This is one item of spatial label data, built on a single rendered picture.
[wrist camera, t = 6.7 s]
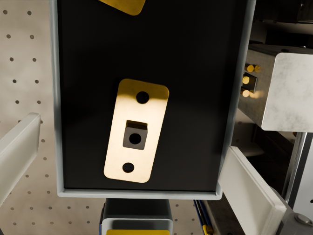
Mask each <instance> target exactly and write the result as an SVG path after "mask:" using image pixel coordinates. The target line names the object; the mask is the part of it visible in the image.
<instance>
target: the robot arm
mask: <svg viewBox="0 0 313 235"><path fill-rule="evenodd" d="M40 125H41V115H40V114H39V113H33V112H31V113H29V114H28V115H27V116H26V117H25V118H23V119H22V120H21V121H20V122H19V123H18V124H17V125H16V126H15V127H14V128H13V129H12V130H10V131H9V132H8V133H7V134H6V135H5V136H4V137H3V138H1V139H0V206H1V205H2V203H3V202H4V200H5V199H6V198H7V196H8V195H9V194H10V192H11V191H12V189H13V188H14V186H15V185H16V184H17V182H18V181H19V179H20V178H21V177H22V175H23V174H24V172H25V171H26V170H27V168H28V167H29V166H30V164H31V163H32V161H33V160H34V158H35V157H36V156H37V154H38V146H39V136H40ZM218 182H219V184H220V186H221V188H222V190H223V192H224V194H225V196H226V198H227V200H228V202H229V204H230V206H231V208H232V209H233V212H234V213H235V215H236V217H237V219H238V221H239V223H240V225H241V227H242V229H243V231H244V233H245V234H246V235H313V221H312V220H310V219H309V218H308V217H306V216H304V215H302V214H299V213H295V212H294V211H293V210H292V209H291V208H290V206H289V205H288V204H287V203H286V202H285V200H284V199H283V198H282V197H281V196H280V194H279V193H278V192H277V191H276V190H275V189H273V188H272V187H271V186H269V185H268V184H267V183H266V182H265V181H264V179H263V178H262V177H261V176H260V174H259V173H258V172H257V171H256V170H255V168H254V167H253V166H252V165H251V163H250V162H249V161H248V160H247V158H246V157H245V156H244V155H243V153H242V152H241V151H240V150H239V149H238V148H237V147H235V146H230V147H228V149H227V153H226V156H225V159H224V162H223V165H222V168H221V172H220V175H219V178H218Z"/></svg>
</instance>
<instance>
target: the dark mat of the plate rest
mask: <svg viewBox="0 0 313 235"><path fill-rule="evenodd" d="M57 2H58V29H59V55H60V82H61V121H62V147H63V174H64V188H65V189H107V190H150V191H192V192H215V191H216V186H217V180H218V172H219V166H220V160H221V155H222V149H223V143H224V138H225V130H226V124H227V118H228V112H229V107H230V101H231V93H232V88H233V82H234V76H235V70H236V65H237V59H238V51H239V45H240V39H241V34H242V28H243V22H244V16H245V9H246V3H247V0H145V3H144V5H143V8H142V10H141V12H140V13H139V14H138V15H135V16H132V15H129V14H127V13H125V12H123V11H121V10H118V9H116V8H114V7H112V6H110V5H108V4H106V3H103V2H101V1H99V0H57ZM124 78H130V79H135V80H140V81H145V82H150V83H156V84H161V85H164V86H166V87H167V88H168V90H169V97H168V101H167V105H166V109H165V113H164V118H163V123H162V127H161V131H160V135H159V139H158V143H157V147H156V153H155V157H154V161H153V165H152V169H151V173H150V178H149V180H148V181H146V182H144V183H141V182H134V181H127V180H118V179H112V178H108V177H106V176H105V174H104V167H105V162H106V156H107V151H108V145H109V138H110V132H111V127H112V121H113V116H114V110H115V105H116V98H117V92H118V87H119V83H120V81H121V80H122V79H124Z"/></svg>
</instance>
